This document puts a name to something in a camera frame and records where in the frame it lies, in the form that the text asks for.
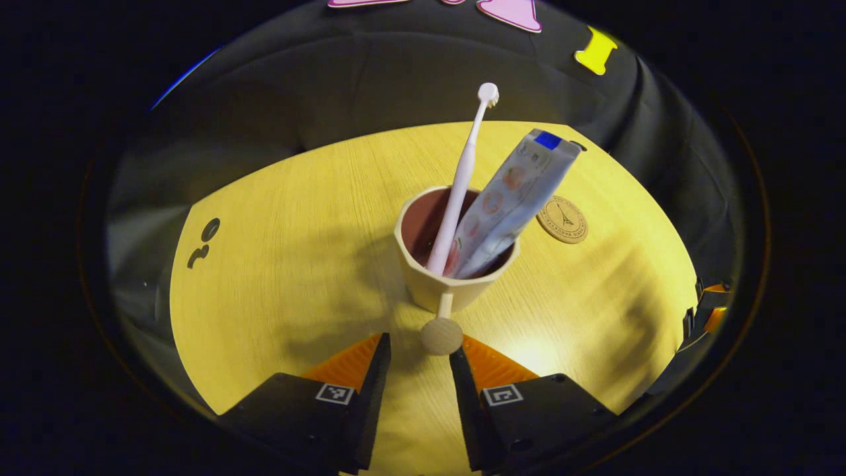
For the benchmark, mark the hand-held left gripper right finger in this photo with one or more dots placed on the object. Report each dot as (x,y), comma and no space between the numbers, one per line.
(466,410)

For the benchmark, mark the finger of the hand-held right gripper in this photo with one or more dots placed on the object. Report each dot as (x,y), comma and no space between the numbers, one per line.
(712,294)
(710,324)

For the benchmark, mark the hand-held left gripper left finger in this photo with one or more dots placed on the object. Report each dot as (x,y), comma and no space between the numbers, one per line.
(367,403)

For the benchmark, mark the round wooden coaster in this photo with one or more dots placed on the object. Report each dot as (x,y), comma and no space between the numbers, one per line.
(563,220)

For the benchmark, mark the white toothpaste tube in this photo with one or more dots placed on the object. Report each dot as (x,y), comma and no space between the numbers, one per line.
(515,192)

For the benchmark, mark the pale pink toothbrush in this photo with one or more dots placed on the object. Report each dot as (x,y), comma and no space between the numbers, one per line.
(462,178)

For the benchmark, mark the wooden desktop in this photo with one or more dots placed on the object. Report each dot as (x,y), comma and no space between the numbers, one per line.
(297,277)

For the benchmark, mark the black backdrop cloth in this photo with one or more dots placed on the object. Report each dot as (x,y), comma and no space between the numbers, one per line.
(370,79)

